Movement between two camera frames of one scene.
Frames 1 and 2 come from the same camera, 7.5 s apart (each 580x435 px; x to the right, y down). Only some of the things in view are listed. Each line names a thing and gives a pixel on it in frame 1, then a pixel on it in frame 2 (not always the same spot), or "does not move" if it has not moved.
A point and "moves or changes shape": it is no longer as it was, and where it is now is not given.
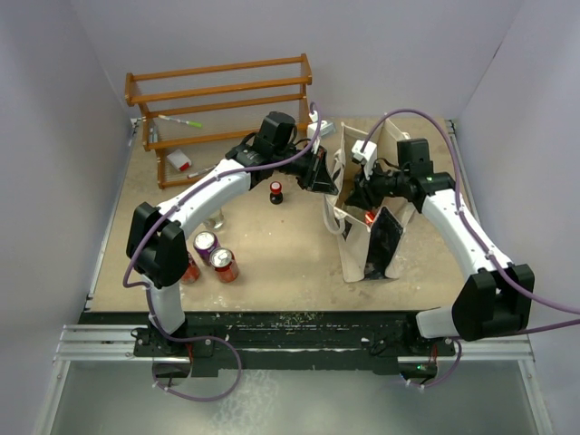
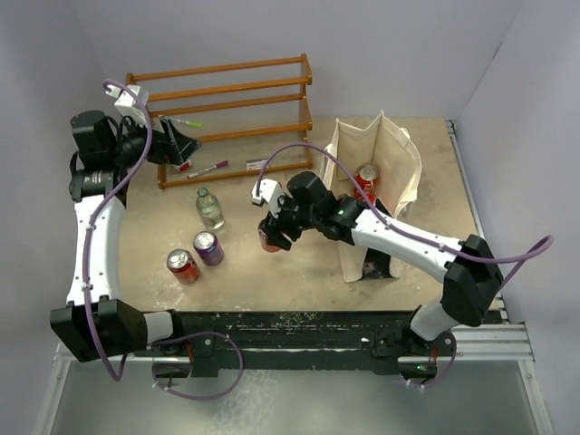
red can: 225,265 to 263,237
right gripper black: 362,194 to 278,224
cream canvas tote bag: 369,240 moves or changes shape
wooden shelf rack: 194,117 does not move
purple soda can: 203,244 does not move
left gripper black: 316,177 to 170,146
